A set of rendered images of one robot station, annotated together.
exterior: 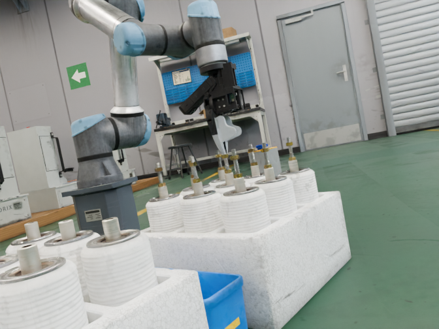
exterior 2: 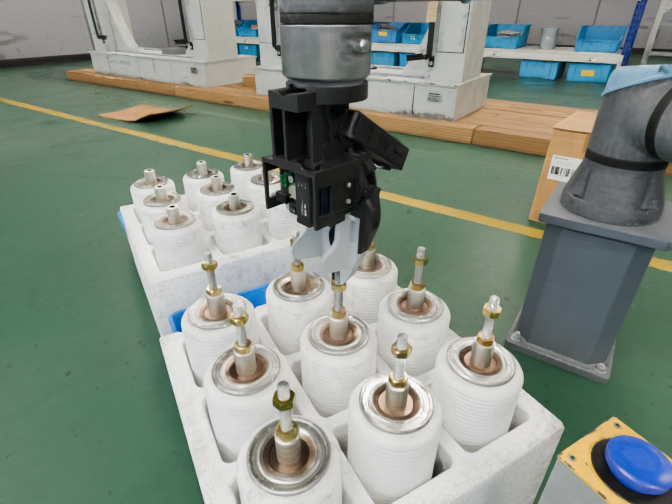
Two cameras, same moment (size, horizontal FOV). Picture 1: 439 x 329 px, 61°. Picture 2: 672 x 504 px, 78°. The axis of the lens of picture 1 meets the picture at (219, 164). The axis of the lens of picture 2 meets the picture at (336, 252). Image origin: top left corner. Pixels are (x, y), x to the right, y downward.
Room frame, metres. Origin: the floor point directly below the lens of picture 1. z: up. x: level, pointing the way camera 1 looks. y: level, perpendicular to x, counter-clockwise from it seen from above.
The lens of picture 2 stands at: (1.07, -0.39, 0.60)
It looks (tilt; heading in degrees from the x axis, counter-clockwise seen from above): 30 degrees down; 111
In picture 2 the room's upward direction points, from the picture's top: straight up
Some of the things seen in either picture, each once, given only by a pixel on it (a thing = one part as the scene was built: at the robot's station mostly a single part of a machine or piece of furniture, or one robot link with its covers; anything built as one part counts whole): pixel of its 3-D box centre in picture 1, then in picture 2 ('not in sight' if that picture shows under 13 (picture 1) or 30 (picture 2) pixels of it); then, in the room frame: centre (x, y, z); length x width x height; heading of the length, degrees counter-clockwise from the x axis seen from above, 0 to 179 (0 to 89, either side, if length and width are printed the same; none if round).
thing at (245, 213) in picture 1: (249, 234); (226, 361); (0.77, -0.03, 0.16); 0.10 x 0.10 x 0.18
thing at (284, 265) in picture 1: (242, 247); (338, 420); (0.93, -0.02, 0.09); 0.39 x 0.39 x 0.18; 50
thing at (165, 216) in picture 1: (171, 234); (365, 311); (0.92, 0.15, 0.16); 0.10 x 0.10 x 0.18
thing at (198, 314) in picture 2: (241, 191); (217, 310); (0.77, -0.03, 0.25); 0.08 x 0.08 x 0.01
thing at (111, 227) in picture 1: (112, 230); (173, 214); (0.53, 0.17, 0.26); 0.02 x 0.02 x 0.03
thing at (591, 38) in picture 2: not in sight; (600, 38); (1.81, 4.70, 0.36); 0.50 x 0.38 x 0.21; 77
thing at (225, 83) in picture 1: (221, 90); (322, 152); (0.92, -0.04, 0.48); 0.09 x 0.08 x 0.12; 68
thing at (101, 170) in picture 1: (98, 169); (617, 179); (1.27, 0.41, 0.35); 0.15 x 0.15 x 0.10
